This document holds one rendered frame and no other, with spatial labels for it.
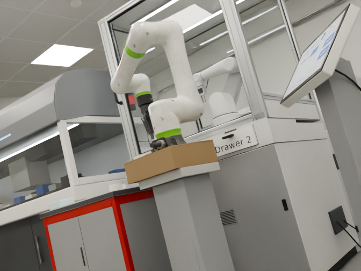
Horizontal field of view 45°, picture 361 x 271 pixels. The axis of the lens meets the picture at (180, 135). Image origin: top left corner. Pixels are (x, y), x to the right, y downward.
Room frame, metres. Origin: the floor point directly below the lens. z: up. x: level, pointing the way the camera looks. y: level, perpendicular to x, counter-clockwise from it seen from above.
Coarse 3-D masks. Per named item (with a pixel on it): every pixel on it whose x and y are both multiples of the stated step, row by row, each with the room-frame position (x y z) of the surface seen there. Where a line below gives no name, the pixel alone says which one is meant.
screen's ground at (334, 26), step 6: (336, 24) 1.68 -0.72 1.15; (330, 30) 1.73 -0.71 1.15; (336, 30) 1.63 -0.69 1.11; (330, 42) 1.64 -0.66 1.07; (324, 54) 1.64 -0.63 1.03; (306, 60) 1.94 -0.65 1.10; (318, 60) 1.71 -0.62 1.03; (300, 66) 2.02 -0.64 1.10; (312, 66) 1.77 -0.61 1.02; (318, 66) 1.66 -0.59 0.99; (294, 72) 2.10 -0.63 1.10; (312, 72) 1.72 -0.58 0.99; (306, 78) 1.77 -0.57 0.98; (288, 90) 2.03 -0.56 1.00
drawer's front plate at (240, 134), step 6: (252, 126) 2.34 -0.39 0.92; (234, 132) 2.40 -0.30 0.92; (240, 132) 2.38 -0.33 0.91; (246, 132) 2.36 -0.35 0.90; (252, 132) 2.34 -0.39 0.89; (216, 138) 2.47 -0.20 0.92; (228, 138) 2.43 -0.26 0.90; (234, 138) 2.41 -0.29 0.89; (240, 138) 2.39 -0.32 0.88; (246, 138) 2.37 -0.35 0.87; (252, 138) 2.34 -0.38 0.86; (216, 144) 2.47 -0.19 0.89; (222, 144) 2.45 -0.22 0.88; (228, 144) 2.43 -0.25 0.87; (234, 144) 2.41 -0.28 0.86; (240, 144) 2.39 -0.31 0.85; (246, 144) 2.37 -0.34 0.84; (252, 144) 2.35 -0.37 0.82; (216, 150) 2.48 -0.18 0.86; (222, 150) 2.46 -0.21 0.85; (228, 150) 2.44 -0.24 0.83; (234, 150) 2.42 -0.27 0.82
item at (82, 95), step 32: (32, 96) 3.06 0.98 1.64; (64, 96) 2.94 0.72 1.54; (96, 96) 3.19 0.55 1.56; (0, 128) 3.24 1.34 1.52; (32, 128) 3.01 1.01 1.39; (64, 128) 2.89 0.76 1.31; (64, 160) 4.58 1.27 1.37; (64, 192) 2.90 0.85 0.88; (96, 192) 3.02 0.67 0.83; (0, 224) 3.37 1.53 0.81; (32, 224) 3.25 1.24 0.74; (0, 256) 3.54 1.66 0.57; (32, 256) 3.30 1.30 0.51
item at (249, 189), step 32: (224, 160) 2.48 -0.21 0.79; (256, 160) 2.37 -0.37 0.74; (288, 160) 2.41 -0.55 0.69; (320, 160) 2.84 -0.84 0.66; (224, 192) 2.51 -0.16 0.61; (256, 192) 2.40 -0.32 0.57; (288, 192) 2.31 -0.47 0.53; (320, 192) 2.69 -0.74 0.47; (224, 224) 2.54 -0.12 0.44; (256, 224) 2.43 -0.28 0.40; (288, 224) 2.33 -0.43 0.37; (320, 224) 2.56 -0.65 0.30; (352, 224) 3.05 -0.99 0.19; (256, 256) 2.46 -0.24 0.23; (288, 256) 2.36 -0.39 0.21; (320, 256) 2.44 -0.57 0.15
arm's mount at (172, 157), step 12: (192, 144) 1.95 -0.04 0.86; (204, 144) 2.02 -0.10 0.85; (144, 156) 1.94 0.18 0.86; (156, 156) 1.90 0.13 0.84; (168, 156) 1.85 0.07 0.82; (180, 156) 1.88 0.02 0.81; (192, 156) 1.94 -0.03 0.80; (204, 156) 2.00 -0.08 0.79; (216, 156) 2.07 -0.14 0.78; (132, 168) 2.01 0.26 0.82; (144, 168) 1.96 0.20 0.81; (156, 168) 1.91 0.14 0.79; (168, 168) 1.86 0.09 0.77; (132, 180) 2.02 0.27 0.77
